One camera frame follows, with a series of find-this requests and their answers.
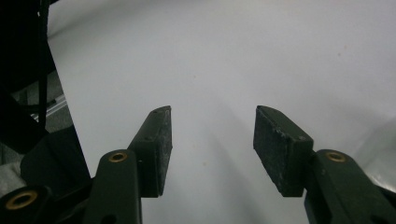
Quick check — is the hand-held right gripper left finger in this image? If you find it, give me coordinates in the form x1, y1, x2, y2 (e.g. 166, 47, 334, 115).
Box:
81, 105, 174, 224

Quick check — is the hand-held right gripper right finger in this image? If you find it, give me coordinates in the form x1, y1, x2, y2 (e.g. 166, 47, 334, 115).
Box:
252, 105, 396, 224

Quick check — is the metal floor rail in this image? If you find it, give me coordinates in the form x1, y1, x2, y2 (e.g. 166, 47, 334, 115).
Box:
30, 93, 68, 123

